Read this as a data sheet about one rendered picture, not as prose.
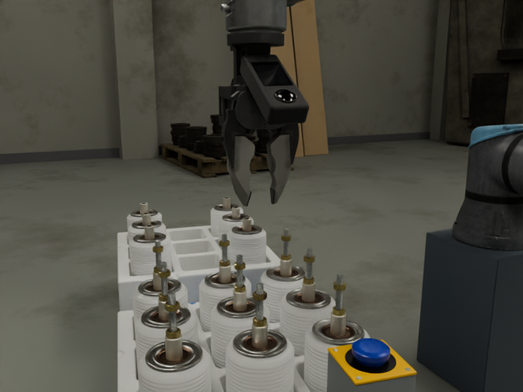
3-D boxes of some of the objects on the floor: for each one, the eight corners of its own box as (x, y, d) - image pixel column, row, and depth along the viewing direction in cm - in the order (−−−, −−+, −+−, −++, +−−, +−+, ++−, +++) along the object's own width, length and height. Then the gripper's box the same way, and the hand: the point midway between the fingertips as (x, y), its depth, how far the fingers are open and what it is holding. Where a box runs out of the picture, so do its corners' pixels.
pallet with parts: (240, 152, 447) (239, 110, 439) (296, 170, 354) (296, 117, 345) (160, 157, 417) (158, 112, 409) (198, 178, 324) (197, 120, 315)
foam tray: (246, 275, 159) (245, 222, 155) (285, 333, 122) (286, 264, 118) (121, 289, 148) (117, 232, 144) (123, 356, 112) (117, 282, 108)
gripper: (281, 39, 67) (280, 192, 72) (202, 36, 63) (206, 197, 68) (308, 33, 59) (305, 204, 64) (219, 29, 56) (222, 212, 60)
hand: (261, 196), depth 63 cm, fingers open, 3 cm apart
